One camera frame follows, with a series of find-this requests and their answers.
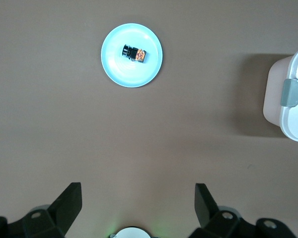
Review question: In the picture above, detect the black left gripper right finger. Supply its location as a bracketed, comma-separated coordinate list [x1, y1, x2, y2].
[191, 183, 297, 238]

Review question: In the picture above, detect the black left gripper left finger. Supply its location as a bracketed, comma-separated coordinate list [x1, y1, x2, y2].
[0, 182, 83, 238]

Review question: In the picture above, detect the white lidded storage box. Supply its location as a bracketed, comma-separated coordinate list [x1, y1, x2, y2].
[262, 44, 298, 144]

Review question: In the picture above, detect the brown table mat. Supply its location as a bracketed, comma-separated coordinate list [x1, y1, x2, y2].
[0, 0, 298, 238]

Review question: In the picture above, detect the light blue round plate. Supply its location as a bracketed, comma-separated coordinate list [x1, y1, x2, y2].
[100, 23, 164, 89]

